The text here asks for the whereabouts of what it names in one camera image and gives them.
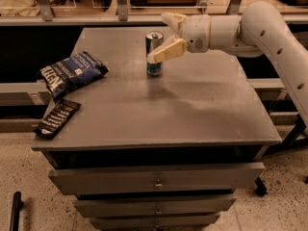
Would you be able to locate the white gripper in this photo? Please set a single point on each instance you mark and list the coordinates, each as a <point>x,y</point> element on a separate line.
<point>196,33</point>

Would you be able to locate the redbull can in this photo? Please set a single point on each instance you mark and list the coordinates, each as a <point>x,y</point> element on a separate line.
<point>153,39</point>

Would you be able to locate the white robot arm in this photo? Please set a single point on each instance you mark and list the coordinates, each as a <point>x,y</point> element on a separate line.
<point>260,29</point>

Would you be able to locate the black rxbar chocolate bar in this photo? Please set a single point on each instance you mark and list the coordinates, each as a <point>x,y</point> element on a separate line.
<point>56,119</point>

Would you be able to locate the blue chip bag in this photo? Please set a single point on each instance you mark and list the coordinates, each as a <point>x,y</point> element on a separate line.
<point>72,73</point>

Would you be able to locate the grey drawer cabinet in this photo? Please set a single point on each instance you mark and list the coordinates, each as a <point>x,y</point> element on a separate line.
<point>200,111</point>

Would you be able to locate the grey metal railing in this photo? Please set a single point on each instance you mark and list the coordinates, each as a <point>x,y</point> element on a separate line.
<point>29,12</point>

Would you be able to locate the black stand legs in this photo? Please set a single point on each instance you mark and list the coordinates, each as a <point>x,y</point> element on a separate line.
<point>293,140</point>

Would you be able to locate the middle grey drawer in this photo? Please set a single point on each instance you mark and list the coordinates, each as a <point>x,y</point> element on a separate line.
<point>155,206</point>

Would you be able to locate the grey drawer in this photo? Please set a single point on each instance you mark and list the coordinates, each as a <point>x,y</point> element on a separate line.
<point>153,222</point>
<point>155,206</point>
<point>155,179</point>

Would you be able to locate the top grey drawer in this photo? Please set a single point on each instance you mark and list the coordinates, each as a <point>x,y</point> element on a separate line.
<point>155,179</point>

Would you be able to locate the black caster wheel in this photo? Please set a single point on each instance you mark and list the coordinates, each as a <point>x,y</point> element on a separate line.
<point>261,188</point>

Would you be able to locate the bottom grey drawer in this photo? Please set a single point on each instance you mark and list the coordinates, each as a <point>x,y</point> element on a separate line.
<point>153,222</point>

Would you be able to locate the black pole on floor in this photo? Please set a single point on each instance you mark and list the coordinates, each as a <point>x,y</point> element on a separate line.
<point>16,208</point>

